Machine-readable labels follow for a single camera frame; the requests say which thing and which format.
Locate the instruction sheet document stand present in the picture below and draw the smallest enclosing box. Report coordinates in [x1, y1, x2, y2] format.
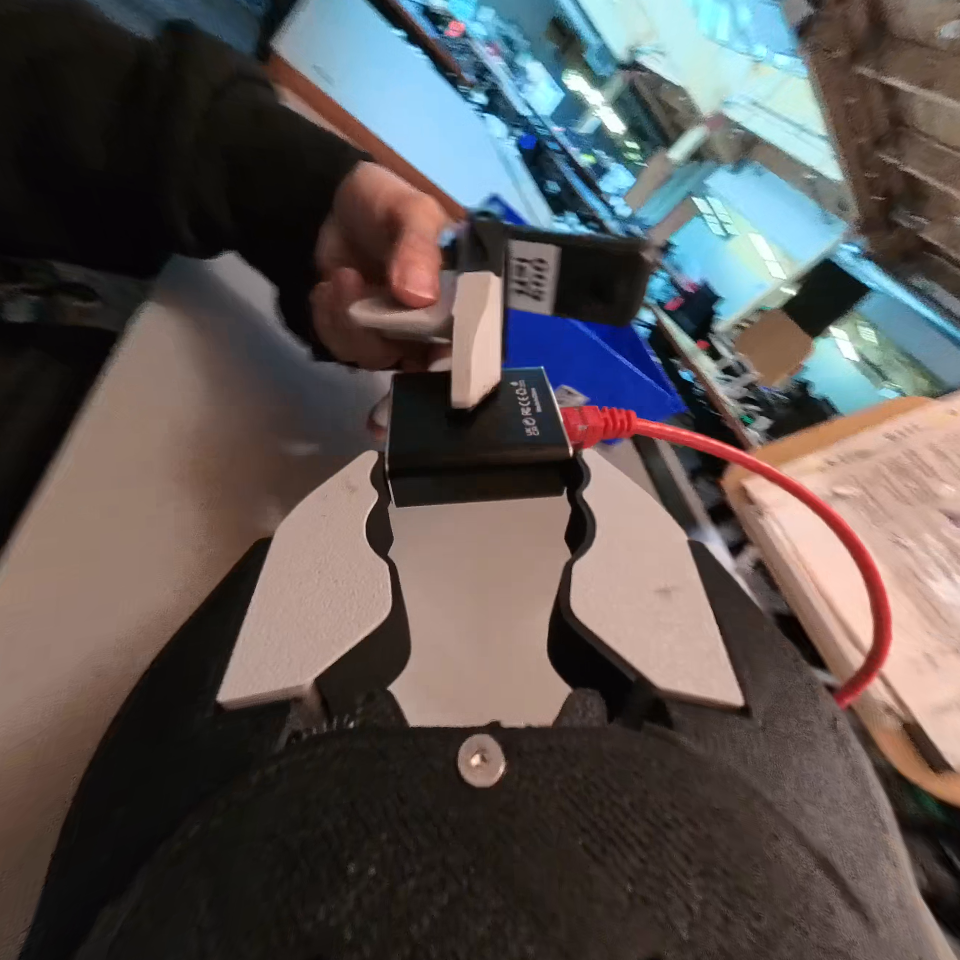
[742, 416, 960, 751]

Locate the blue plastic bin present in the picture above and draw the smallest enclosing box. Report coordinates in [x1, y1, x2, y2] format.
[486, 193, 689, 445]

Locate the person's black clothing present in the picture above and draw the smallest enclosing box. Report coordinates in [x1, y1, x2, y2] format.
[0, 255, 151, 541]

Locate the person's left forearm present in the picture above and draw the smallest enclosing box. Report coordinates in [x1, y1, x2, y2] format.
[0, 0, 372, 361]

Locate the person's left hand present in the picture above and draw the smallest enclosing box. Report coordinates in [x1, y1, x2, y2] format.
[309, 161, 451, 441]

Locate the black network adapter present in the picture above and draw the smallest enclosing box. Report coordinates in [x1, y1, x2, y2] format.
[384, 366, 575, 510]

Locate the grey desk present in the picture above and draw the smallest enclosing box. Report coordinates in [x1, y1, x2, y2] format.
[262, 0, 558, 226]
[0, 251, 676, 931]

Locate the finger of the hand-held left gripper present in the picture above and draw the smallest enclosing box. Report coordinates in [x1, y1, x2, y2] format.
[347, 268, 505, 411]

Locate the wooden document stand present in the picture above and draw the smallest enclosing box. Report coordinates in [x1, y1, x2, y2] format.
[723, 397, 960, 807]

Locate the red ethernet cable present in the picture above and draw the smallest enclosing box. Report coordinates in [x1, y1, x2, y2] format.
[561, 403, 895, 710]

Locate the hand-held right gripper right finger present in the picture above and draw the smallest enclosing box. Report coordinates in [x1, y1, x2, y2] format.
[546, 452, 747, 727]

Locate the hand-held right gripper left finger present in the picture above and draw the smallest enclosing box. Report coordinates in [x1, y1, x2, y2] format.
[216, 450, 414, 720]

